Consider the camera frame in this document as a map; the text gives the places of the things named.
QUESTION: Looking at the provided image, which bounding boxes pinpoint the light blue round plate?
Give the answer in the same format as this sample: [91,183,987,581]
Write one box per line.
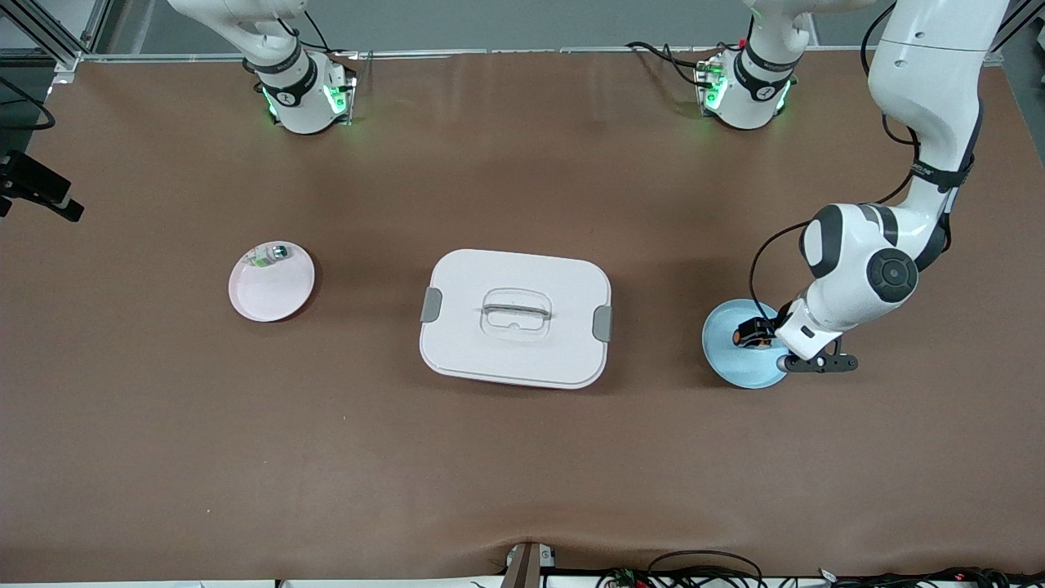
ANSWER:
[701,299,794,390]

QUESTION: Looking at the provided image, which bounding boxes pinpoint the pink round plate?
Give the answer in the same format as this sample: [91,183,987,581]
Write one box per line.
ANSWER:
[228,241,316,323]

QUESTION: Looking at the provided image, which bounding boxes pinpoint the white lidded storage box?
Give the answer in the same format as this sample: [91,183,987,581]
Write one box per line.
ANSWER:
[419,249,613,390]

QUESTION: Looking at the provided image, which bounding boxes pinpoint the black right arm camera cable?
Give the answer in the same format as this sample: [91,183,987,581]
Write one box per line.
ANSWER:
[0,77,57,131]

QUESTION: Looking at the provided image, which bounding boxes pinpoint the aluminium frame profile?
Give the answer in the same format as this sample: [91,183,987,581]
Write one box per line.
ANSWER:
[0,0,116,82]
[982,0,1045,68]

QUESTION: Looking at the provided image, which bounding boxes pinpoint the grey lid carry handle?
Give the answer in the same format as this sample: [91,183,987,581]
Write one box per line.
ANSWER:
[476,303,554,322]

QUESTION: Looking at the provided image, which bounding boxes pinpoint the black looped cable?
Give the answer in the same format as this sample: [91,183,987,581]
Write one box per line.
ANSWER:
[596,550,769,588]

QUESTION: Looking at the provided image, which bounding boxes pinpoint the black cable bundle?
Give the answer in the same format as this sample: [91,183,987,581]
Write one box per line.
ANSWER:
[816,565,1045,588]

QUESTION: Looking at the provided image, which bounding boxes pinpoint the black left arm base cable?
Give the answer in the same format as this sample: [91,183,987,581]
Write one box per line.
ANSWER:
[626,40,713,91]

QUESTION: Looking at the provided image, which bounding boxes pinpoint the black arm base cable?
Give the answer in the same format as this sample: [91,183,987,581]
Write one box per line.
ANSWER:
[282,8,358,92]
[626,40,713,91]

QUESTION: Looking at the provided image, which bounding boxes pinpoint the black right arm base cable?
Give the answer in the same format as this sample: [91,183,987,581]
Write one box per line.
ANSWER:
[282,8,358,92]

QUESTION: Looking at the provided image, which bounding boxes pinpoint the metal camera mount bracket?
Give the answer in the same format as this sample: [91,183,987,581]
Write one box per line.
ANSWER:
[502,541,558,588]

